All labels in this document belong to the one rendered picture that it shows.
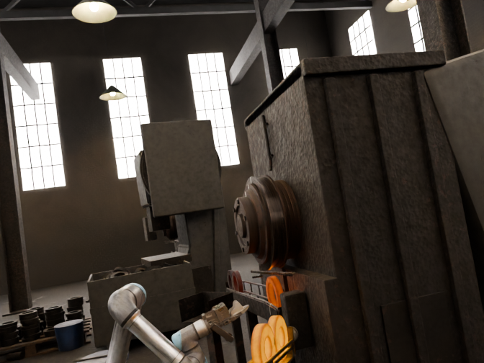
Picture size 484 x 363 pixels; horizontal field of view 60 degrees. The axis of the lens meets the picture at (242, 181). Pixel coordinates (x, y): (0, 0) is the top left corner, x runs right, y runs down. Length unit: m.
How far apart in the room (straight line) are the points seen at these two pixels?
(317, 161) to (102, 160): 10.74
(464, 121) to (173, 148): 3.28
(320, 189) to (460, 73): 0.85
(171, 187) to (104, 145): 7.77
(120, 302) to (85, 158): 10.53
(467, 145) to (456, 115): 0.14
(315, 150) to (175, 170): 3.09
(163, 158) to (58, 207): 7.81
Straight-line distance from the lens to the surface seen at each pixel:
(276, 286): 2.07
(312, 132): 1.73
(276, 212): 1.90
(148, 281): 4.41
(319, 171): 1.71
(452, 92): 2.10
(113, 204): 12.07
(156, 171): 4.62
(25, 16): 10.79
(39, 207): 12.32
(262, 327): 1.47
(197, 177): 4.71
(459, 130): 2.08
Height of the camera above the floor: 1.19
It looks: 4 degrees up
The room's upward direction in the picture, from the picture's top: 9 degrees counter-clockwise
